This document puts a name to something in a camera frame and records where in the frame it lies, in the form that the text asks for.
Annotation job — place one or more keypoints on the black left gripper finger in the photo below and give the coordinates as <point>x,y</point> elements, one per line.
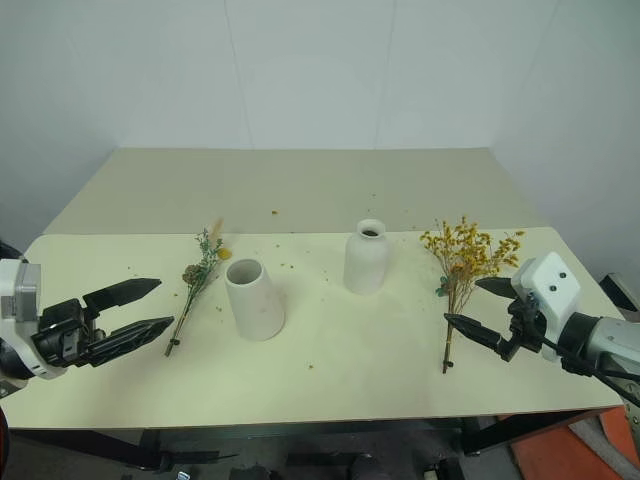
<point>125,292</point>
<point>132,336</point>

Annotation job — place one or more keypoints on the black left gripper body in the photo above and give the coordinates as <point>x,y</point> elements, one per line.
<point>62,337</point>

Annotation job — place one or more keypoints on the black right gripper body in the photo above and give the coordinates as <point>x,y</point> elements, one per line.
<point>527,325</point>

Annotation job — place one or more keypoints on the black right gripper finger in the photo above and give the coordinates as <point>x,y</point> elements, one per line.
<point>475,330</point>
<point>497,288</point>

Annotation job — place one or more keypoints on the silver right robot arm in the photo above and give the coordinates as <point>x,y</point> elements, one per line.
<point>605,337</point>

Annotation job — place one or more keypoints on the white conical ceramic vase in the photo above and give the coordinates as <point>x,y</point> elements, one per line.
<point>255,305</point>

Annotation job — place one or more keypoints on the white bottle-shaped ceramic vase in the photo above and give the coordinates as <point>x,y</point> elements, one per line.
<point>366,262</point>

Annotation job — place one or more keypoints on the yellow dried flower bunch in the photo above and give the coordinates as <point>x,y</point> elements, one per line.
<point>467,260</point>

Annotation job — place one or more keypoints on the mixed green dried flower bunch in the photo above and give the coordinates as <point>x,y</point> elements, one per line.
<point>196,280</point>

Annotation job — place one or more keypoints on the grey black metal stand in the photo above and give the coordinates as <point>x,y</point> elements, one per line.
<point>620,295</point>

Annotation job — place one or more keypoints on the orange red floor object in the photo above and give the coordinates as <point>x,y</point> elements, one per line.
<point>550,452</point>

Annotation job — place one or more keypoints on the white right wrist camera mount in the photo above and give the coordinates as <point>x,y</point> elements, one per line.
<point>550,290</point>

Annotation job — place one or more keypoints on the black metal table frame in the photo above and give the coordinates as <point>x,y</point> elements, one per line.
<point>300,437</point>

